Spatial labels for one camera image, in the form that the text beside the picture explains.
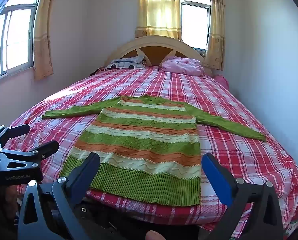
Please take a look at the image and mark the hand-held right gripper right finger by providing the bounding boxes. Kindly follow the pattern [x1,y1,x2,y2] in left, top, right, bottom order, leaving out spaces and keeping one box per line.
[201,152,283,240]

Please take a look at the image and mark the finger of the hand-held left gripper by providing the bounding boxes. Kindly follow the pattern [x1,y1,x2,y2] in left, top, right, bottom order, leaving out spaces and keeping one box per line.
[0,124,31,152]
[0,140,59,171]

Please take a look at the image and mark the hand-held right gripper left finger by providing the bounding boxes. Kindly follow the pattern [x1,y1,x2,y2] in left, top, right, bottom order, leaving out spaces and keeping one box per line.
[18,152,101,240]

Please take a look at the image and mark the green orange striped sweater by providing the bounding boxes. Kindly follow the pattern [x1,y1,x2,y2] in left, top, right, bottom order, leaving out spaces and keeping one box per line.
[41,94,267,207]

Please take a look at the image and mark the person's right hand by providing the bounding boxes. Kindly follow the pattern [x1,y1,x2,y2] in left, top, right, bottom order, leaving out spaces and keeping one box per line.
[145,230,165,240]

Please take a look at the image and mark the bed with red plaid sheet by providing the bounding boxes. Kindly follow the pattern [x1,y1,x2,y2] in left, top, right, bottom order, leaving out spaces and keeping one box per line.
[4,65,298,240]

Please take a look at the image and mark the yellow curtain at side window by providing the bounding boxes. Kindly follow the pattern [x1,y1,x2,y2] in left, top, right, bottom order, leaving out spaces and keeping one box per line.
[33,0,56,80]

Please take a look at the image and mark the large side window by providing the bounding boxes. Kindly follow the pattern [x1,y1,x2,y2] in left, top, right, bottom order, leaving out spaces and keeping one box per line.
[0,0,43,82]

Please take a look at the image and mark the dark cloth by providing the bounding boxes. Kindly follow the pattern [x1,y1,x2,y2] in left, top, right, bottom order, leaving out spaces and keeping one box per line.
[90,66,107,76]

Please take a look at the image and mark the pink cloth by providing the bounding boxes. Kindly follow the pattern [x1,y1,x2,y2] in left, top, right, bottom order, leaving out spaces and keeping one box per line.
[213,74,229,89]

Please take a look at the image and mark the grey patterned pillow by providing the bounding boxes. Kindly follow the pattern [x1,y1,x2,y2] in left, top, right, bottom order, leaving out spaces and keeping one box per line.
[105,56,146,70]

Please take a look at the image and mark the pink pillow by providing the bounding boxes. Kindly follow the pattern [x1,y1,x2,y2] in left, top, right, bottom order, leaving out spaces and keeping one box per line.
[161,57,204,75]

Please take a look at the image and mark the cream wooden headboard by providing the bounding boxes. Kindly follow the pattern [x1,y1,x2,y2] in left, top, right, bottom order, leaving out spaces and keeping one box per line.
[103,35,206,68]

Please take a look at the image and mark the narrow yellow curtain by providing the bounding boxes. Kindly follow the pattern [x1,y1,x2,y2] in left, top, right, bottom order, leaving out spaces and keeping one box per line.
[203,0,226,70]

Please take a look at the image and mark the window behind headboard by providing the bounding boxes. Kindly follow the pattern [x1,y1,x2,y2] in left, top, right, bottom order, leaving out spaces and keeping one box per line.
[179,0,211,52]

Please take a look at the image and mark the sunlit yellow curtain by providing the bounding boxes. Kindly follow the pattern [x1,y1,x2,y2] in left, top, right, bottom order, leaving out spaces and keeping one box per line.
[135,0,182,40]

